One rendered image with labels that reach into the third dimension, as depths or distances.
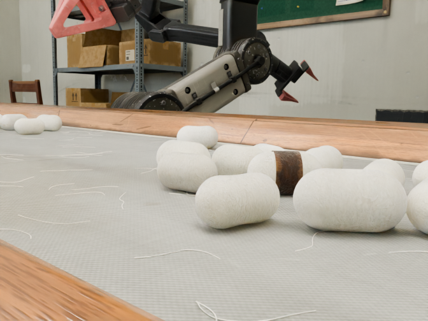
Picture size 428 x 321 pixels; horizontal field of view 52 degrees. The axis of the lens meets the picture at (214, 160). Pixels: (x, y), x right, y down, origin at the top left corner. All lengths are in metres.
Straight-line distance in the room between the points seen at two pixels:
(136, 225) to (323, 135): 0.25
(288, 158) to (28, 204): 0.11
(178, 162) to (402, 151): 0.20
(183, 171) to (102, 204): 0.04
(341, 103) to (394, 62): 0.34
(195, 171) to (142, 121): 0.34
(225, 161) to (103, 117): 0.38
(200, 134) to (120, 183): 0.16
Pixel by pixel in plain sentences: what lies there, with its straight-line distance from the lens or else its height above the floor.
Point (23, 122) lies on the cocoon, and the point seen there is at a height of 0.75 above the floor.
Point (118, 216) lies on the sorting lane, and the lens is 0.17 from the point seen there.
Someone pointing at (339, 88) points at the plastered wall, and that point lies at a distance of 2.48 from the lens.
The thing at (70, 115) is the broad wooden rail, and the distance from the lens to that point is 0.66.
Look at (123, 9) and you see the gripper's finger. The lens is 0.59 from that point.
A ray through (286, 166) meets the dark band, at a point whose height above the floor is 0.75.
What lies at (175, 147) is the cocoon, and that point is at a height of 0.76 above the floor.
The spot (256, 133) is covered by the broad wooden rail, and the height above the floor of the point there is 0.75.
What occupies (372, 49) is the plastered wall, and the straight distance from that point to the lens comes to 2.42.
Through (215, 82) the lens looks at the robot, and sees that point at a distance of 0.96.
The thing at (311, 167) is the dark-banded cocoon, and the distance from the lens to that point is 0.20.
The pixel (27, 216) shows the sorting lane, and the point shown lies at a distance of 0.17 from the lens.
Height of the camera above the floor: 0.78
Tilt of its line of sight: 8 degrees down
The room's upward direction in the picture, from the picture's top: 1 degrees clockwise
